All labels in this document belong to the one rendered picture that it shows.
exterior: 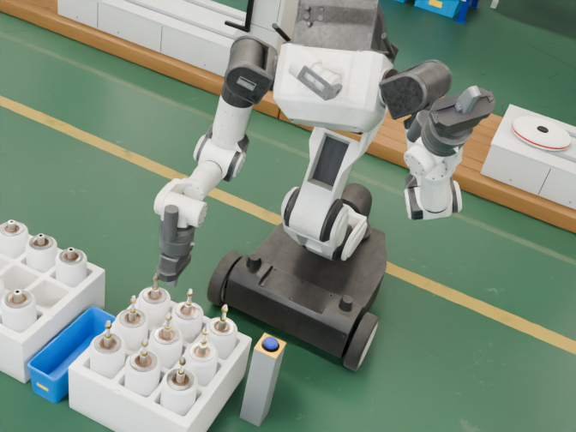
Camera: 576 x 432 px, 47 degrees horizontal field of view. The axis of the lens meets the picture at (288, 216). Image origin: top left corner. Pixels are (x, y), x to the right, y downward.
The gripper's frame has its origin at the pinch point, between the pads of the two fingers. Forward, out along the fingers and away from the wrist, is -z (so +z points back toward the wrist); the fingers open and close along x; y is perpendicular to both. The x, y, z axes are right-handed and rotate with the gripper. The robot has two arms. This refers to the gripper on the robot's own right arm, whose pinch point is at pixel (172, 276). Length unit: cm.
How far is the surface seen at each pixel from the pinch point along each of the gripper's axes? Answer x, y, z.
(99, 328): -10, -29, -44
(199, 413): 14.7, 18.4, -30.6
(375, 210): -138, 36, -48
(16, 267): -9, -59, -31
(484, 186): -182, 81, -42
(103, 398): 19.0, -8.9, -35.5
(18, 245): -14, -62, -26
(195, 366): 5.5, 11.9, -24.3
